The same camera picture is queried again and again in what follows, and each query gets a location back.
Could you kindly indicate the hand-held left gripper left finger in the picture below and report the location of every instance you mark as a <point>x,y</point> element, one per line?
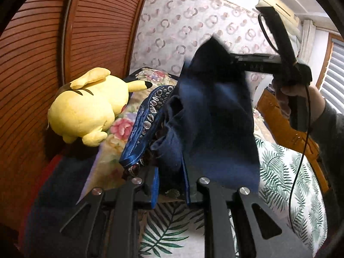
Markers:
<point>154,190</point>

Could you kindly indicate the yellow plush toy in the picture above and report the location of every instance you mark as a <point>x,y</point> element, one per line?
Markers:
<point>88,107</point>

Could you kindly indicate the white wall air conditioner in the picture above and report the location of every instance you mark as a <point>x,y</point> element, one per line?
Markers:
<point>285,9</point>

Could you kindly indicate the floral blanket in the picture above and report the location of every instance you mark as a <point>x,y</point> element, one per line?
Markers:
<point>118,123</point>

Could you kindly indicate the wooden sideboard cabinet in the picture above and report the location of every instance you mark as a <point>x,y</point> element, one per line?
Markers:
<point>279,129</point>

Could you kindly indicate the navy blue printed t-shirt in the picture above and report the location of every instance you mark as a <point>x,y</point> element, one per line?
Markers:
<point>215,129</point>

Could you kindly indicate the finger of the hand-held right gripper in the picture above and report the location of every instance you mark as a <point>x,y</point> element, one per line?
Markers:
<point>258,66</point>
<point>255,57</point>

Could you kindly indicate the wooden louvered wardrobe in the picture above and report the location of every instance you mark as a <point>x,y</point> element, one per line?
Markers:
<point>94,32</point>

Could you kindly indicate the leaf-print bedsheet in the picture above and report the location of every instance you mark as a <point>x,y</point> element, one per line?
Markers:
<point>279,172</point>

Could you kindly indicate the tied cream curtain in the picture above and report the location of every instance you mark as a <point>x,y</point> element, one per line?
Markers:
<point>306,40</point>

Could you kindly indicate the dark blue red cloth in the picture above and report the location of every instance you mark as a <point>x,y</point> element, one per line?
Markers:
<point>53,207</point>

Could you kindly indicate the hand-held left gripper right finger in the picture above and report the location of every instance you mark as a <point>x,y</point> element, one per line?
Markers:
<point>187,193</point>

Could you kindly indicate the person's right hand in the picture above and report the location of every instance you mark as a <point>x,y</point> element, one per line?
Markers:
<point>315,102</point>

